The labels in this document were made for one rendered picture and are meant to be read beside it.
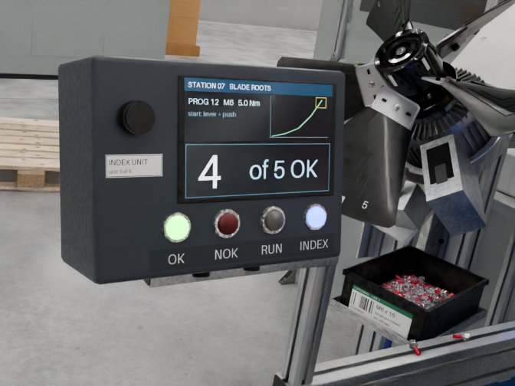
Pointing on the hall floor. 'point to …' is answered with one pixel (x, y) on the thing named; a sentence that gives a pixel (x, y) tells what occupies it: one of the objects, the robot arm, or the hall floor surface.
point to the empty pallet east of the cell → (29, 152)
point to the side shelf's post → (503, 288)
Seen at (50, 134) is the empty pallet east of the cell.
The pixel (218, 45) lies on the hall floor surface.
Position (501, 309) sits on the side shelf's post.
